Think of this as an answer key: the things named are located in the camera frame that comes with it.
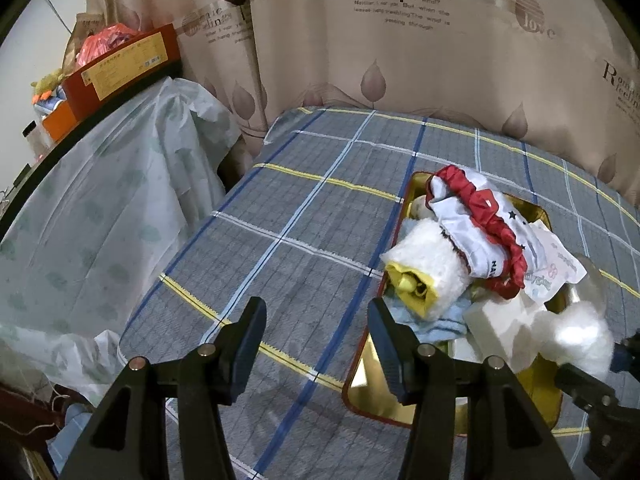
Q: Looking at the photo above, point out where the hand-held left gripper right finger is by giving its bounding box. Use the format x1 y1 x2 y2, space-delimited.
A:
367 297 576 480

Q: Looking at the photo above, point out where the white cloth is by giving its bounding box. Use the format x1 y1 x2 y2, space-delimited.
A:
462 292 541 376

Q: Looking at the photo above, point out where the dark wooden furniture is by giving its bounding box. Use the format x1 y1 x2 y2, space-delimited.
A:
0 385 66 480

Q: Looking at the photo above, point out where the stainless steel bowl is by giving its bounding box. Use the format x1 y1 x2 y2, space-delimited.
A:
565 252 608 311

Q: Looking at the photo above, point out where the brown paper bag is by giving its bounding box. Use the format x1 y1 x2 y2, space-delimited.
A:
62 12 103 68

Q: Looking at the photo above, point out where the red and white star garment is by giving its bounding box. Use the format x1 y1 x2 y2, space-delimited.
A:
425 165 538 301

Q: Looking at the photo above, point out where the white plastic cover sheet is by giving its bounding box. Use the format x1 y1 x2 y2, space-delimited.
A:
0 77 243 411

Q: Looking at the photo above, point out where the small orange box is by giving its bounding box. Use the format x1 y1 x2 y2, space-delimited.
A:
42 100 81 142

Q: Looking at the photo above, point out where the orange and yellow cardboard box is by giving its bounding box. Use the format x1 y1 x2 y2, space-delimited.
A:
65 24 182 116

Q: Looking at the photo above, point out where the gold rectangular tray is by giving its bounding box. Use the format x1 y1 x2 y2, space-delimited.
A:
341 171 571 436

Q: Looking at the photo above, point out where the red plastic bag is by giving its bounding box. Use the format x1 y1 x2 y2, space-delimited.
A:
75 22 143 68

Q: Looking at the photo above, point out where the clear jar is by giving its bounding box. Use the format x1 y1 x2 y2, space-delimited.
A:
21 120 48 166

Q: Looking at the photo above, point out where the light blue fluffy towel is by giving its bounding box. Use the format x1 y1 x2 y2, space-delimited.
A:
387 295 473 345

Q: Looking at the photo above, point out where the white fluffy yellow-lined sock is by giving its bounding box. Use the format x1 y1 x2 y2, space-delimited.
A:
380 220 473 318

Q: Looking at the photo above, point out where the beige leaf-print curtain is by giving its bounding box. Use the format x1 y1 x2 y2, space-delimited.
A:
82 0 640 196

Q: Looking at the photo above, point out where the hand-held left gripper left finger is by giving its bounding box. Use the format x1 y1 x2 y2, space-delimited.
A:
59 296 268 480

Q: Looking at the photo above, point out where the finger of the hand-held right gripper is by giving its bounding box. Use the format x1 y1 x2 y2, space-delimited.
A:
554 362 621 413
607 329 640 373

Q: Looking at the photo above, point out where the yellow plush toy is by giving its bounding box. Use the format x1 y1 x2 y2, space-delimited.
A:
31 70 68 103

